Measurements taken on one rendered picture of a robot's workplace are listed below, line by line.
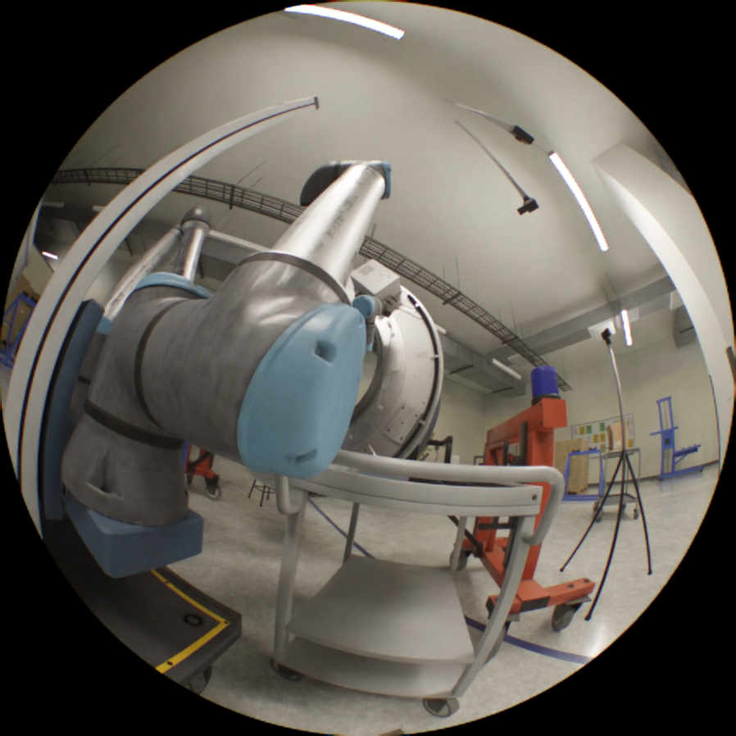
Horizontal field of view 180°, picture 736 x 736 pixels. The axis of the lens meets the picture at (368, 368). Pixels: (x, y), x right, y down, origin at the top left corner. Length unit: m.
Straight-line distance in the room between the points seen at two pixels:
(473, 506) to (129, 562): 0.46
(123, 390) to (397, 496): 0.39
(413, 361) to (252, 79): 4.00
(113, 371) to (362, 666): 0.77
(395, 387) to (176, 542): 1.01
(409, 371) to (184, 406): 1.04
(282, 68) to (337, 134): 1.32
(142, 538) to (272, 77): 3.99
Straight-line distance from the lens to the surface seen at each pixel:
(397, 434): 1.04
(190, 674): 0.48
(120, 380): 0.28
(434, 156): 3.61
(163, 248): 1.02
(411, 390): 1.10
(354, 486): 0.41
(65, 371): 0.37
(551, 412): 0.93
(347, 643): 0.59
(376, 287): 1.28
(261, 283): 0.19
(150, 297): 0.30
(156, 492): 0.29
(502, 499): 0.43
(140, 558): 0.30
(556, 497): 0.38
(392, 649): 0.60
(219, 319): 0.18
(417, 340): 1.20
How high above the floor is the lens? 0.72
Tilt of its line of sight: 21 degrees up
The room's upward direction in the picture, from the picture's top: 10 degrees clockwise
